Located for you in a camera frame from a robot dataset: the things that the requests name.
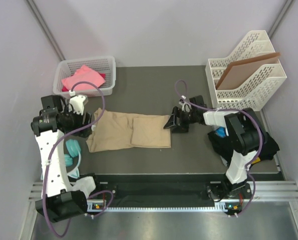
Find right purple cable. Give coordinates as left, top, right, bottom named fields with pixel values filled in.
left=175, top=79, right=263, bottom=218

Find pink folded t shirt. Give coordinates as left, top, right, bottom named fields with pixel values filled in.
left=61, top=64, right=106, bottom=91

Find teal headphones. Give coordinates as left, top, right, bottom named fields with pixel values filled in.
left=40, top=139, right=82, bottom=180

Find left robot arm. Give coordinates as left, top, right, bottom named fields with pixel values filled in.
left=31, top=94, right=102, bottom=223

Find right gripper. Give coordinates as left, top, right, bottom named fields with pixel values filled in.
left=164, top=106, right=197, bottom=134

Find white plastic basket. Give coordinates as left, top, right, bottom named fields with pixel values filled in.
left=53, top=56, right=116, bottom=98

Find grey slotted cable duct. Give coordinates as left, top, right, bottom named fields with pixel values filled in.
left=86, top=201, right=242, bottom=213

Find white file organizer rack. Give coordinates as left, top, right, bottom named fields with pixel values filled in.
left=205, top=30, right=287, bottom=111

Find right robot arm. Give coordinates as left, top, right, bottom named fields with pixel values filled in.
left=163, top=95, right=267, bottom=198

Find beige t shirt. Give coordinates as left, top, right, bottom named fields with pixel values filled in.
left=86, top=110, right=171, bottom=153

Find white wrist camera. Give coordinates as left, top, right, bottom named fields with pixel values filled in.
left=69, top=91, right=88, bottom=115
left=179, top=95, right=191, bottom=113

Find brown cardboard sheet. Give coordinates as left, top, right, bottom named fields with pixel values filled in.
left=215, top=52, right=280, bottom=90

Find black graphic t shirt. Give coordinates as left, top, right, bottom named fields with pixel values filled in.
left=208, top=127, right=280, bottom=168

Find aluminium frame rail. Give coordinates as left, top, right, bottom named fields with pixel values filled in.
left=29, top=181, right=298, bottom=202

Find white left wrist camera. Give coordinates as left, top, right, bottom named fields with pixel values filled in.
left=69, top=91, right=88, bottom=115

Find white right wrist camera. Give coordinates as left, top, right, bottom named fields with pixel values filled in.
left=179, top=95, right=191, bottom=113

